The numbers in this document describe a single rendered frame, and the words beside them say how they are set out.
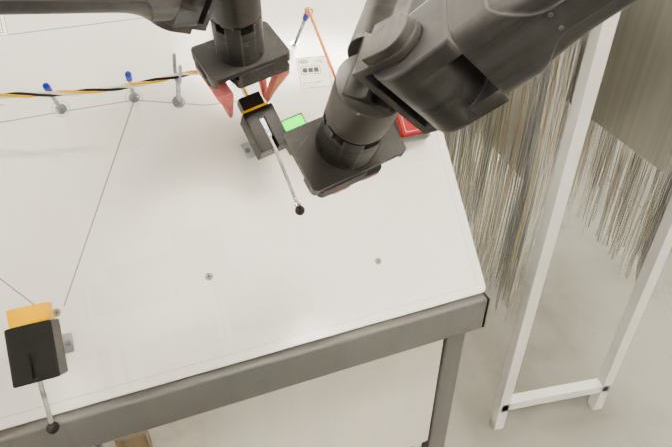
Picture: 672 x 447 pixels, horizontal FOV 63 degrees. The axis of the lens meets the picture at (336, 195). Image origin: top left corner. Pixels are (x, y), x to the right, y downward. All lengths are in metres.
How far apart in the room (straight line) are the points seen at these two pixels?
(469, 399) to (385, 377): 0.90
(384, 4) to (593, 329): 1.82
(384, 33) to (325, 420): 0.75
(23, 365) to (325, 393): 0.46
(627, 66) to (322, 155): 1.18
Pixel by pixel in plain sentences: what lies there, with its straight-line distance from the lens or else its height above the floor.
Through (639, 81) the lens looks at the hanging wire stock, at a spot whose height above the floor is 0.94.
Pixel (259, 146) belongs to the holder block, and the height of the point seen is 1.12.
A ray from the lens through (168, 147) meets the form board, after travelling 0.80.
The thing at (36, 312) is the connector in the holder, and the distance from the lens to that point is 0.70.
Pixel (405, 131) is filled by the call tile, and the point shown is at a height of 1.08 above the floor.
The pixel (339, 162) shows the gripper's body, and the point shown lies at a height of 1.21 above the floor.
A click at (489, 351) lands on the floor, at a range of 1.99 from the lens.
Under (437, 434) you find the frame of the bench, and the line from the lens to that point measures 1.20.
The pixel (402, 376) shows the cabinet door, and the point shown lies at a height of 0.68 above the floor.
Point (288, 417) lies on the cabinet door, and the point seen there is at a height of 0.67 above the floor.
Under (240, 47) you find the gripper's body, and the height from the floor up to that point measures 1.26.
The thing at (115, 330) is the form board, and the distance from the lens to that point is 0.78.
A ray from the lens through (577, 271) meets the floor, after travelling 2.40.
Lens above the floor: 1.46
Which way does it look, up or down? 34 degrees down
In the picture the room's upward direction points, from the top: straight up
